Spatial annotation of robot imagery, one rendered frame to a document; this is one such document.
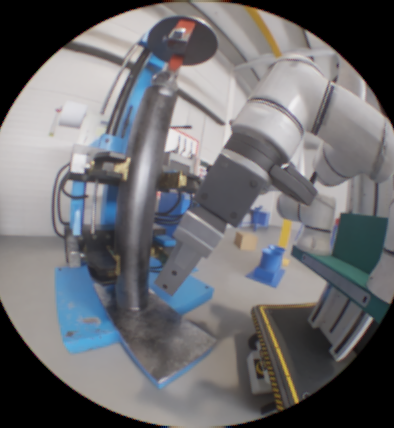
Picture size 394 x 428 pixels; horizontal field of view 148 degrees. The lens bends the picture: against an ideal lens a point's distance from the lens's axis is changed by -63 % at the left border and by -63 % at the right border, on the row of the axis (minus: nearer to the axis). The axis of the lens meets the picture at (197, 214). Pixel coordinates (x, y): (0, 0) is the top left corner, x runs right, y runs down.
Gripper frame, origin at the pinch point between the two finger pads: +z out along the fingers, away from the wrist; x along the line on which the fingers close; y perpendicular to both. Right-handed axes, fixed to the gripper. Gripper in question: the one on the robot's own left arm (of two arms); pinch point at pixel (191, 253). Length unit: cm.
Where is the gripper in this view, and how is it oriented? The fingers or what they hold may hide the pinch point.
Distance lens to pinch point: 22.5
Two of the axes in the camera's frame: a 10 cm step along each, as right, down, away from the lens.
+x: -2.7, 1.6, -9.5
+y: -8.2, -5.5, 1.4
